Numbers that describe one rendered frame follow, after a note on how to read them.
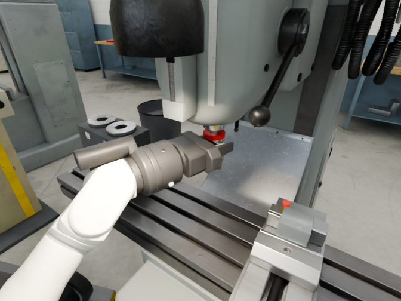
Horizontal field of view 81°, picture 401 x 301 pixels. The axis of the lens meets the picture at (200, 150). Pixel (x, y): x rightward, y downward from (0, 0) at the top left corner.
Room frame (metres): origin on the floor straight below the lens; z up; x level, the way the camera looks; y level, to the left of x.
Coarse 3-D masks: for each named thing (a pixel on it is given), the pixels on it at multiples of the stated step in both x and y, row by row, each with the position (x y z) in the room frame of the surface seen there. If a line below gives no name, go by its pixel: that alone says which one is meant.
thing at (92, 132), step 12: (96, 120) 0.71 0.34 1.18; (108, 120) 0.71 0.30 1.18; (120, 120) 0.74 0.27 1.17; (84, 132) 0.68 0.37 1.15; (96, 132) 0.65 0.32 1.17; (108, 132) 0.62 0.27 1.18; (120, 132) 0.62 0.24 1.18; (132, 132) 0.64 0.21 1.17; (144, 132) 0.65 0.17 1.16; (84, 144) 0.69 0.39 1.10; (96, 144) 0.65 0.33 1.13; (144, 144) 0.65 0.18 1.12
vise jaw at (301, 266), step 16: (256, 240) 0.31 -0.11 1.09; (272, 240) 0.31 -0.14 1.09; (288, 240) 0.31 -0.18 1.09; (256, 256) 0.29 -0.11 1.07; (272, 256) 0.28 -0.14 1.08; (288, 256) 0.28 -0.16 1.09; (304, 256) 0.28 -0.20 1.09; (320, 256) 0.28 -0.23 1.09; (272, 272) 0.27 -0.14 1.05; (288, 272) 0.26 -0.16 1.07; (304, 272) 0.25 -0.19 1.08; (320, 272) 0.25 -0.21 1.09
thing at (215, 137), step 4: (204, 132) 0.44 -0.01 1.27; (208, 132) 0.44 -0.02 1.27; (220, 132) 0.44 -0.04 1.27; (224, 132) 0.44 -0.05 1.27; (204, 136) 0.44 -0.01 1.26; (208, 136) 0.43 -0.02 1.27; (212, 136) 0.42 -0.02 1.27; (216, 136) 0.42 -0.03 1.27; (220, 136) 0.43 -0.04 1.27; (224, 136) 0.44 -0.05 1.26
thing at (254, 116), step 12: (288, 12) 0.41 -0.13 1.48; (300, 12) 0.40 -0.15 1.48; (288, 24) 0.40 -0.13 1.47; (300, 24) 0.39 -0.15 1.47; (288, 36) 0.39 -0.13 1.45; (300, 36) 0.40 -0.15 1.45; (288, 48) 0.40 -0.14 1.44; (300, 48) 0.41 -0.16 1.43; (288, 60) 0.37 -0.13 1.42; (276, 84) 0.33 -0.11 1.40; (264, 96) 0.32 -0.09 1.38; (252, 108) 0.30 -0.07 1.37; (264, 108) 0.29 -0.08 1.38; (252, 120) 0.29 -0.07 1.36; (264, 120) 0.28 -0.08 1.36
